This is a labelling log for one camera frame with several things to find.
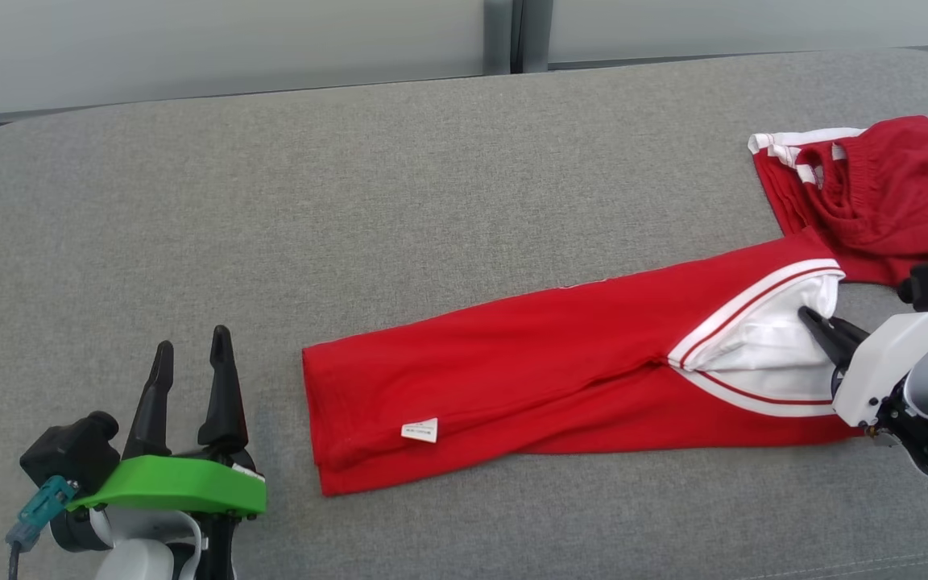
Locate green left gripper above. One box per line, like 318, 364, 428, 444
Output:
68, 325, 268, 580

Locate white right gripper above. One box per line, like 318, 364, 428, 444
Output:
798, 306, 928, 428

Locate red Bulls 23 shorts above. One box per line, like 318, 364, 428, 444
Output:
748, 115, 928, 288

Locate red jersey with white sleeves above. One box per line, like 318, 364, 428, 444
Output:
301, 228, 869, 497

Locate teal cable connector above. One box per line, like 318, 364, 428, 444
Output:
5, 474, 79, 553

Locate grey metal partition post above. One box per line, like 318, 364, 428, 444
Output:
519, 0, 555, 74
483, 0, 518, 77

